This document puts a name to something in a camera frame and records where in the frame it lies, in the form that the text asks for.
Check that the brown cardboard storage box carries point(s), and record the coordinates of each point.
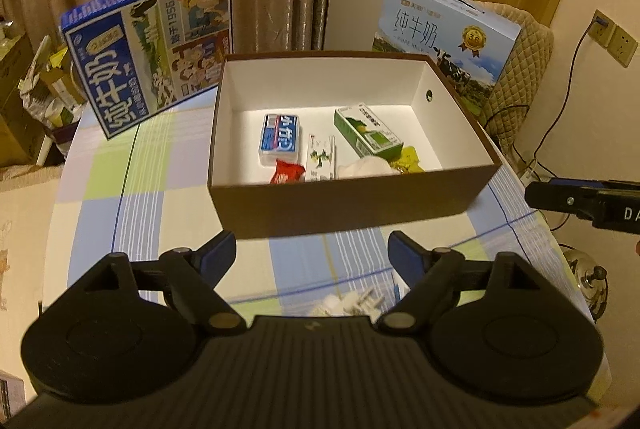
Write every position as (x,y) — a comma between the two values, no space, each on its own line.
(407,91)

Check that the quilted beige chair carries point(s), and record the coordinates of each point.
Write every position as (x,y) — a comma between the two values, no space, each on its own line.
(504,112)

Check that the dark blue milk carton box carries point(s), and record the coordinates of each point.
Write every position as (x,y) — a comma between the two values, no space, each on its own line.
(137,58)

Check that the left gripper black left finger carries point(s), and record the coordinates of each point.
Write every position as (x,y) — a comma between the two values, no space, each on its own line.
(191,277)

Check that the white ointment box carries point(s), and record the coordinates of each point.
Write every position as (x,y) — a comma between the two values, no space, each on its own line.
(320,159)

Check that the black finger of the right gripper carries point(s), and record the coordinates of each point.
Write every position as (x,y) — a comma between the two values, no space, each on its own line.
(571,200)
(596,184)

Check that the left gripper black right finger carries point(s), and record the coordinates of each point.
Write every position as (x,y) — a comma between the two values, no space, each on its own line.
(430,276)

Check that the white plastic bag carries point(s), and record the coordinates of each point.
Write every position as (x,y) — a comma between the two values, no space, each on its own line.
(48,90)

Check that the light blue milk carton box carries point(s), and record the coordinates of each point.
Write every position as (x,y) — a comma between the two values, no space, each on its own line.
(469,44)

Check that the metal kettle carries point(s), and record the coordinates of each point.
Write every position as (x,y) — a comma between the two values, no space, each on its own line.
(592,279)

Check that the clear blue floss box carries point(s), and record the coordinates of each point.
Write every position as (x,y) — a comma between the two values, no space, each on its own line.
(279,139)

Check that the cardboard box with tissue packs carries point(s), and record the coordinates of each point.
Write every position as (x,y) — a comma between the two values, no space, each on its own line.
(21,135)

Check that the red candy packet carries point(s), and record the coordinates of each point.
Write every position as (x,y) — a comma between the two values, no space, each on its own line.
(287,172)

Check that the white sock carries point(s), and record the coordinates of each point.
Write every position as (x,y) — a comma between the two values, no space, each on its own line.
(366,167)

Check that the checkered bed sheet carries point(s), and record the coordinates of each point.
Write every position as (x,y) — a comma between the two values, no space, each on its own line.
(144,192)

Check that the wall power socket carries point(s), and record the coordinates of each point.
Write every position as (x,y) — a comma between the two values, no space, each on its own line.
(601,29)

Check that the yellow chestnut snack pouch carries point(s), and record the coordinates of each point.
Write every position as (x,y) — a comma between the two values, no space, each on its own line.
(408,162)

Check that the green white spray box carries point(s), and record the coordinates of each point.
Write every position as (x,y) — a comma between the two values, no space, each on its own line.
(366,133)

